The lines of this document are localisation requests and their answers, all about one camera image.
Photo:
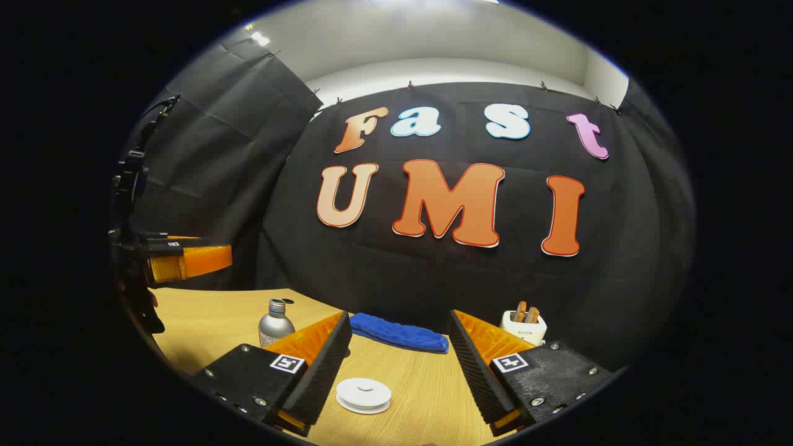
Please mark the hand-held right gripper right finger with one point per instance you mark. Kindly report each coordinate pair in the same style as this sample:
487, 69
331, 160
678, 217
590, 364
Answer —
477, 378

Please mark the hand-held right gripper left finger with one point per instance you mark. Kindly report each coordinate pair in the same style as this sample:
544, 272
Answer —
322, 371

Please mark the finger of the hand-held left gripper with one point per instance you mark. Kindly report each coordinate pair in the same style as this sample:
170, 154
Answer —
192, 263
158, 236

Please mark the silver water bottle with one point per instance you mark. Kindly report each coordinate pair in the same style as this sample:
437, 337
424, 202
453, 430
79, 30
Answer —
276, 328

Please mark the white toaster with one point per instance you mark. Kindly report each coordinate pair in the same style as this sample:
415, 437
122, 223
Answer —
526, 331

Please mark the brown toast slice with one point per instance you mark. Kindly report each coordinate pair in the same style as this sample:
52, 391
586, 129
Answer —
521, 311
533, 316

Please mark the blue towel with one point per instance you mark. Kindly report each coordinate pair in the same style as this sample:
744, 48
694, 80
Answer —
399, 334

